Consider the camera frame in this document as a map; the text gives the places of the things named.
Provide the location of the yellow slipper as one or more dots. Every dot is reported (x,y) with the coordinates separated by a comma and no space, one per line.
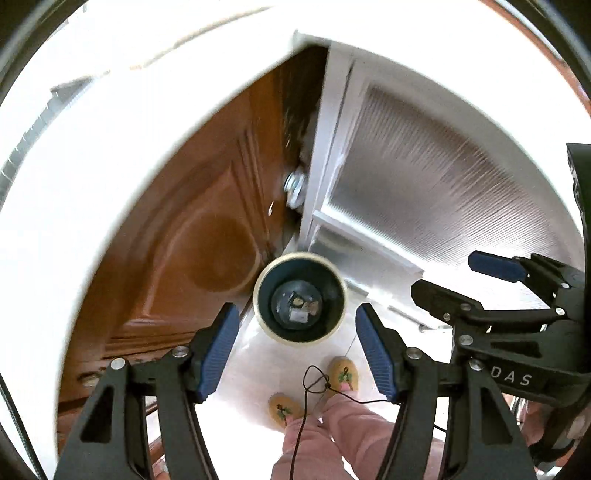
(284,410)
(344,376)

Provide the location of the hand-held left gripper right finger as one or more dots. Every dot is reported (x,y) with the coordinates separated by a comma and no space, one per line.
(376,355)

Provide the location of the round dark trash bin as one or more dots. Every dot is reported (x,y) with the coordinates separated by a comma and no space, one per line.
(323,286)

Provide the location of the white cabinet with ribbed door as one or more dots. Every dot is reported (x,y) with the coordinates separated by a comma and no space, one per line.
(415,161)

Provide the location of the silver metal fitting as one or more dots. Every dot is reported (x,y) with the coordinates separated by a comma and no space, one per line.
(294,187)

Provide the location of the person's left leg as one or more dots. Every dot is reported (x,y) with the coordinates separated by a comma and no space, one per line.
(309,452)

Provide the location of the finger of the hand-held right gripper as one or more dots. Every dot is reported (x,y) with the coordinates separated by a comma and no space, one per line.
(496,267)
(438,300)

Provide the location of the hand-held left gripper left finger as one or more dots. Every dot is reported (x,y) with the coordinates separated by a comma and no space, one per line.
(216,353)

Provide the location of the brown wooden cabinet door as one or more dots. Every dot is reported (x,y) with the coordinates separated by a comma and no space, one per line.
(184,207)

